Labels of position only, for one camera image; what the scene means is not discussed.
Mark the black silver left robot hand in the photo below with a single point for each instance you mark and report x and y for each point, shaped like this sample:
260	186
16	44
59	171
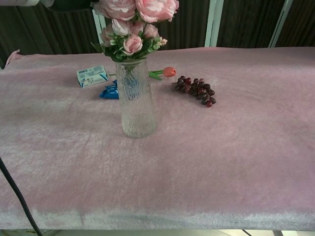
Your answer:
34	2

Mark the dark red grape bunch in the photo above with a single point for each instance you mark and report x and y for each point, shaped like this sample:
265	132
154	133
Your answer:
197	89

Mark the clear glass cup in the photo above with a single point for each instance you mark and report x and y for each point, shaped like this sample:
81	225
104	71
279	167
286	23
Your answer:
137	118

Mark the blue snack packet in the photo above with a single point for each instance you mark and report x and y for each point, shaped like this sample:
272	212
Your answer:
108	93
115	82

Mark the pink artificial flower bouquet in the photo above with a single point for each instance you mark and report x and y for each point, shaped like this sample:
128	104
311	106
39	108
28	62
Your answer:
133	43

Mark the white frame post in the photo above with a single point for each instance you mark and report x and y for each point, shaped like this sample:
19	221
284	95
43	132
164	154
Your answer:
212	24
280	24
98	19

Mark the white blue milk carton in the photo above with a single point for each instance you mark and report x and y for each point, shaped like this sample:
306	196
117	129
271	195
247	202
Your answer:
91	76

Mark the pink velvet tablecloth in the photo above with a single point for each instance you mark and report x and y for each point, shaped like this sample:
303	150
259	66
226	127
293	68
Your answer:
197	147

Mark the orange artificial tulip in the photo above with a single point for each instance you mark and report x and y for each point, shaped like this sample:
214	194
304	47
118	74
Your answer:
169	71

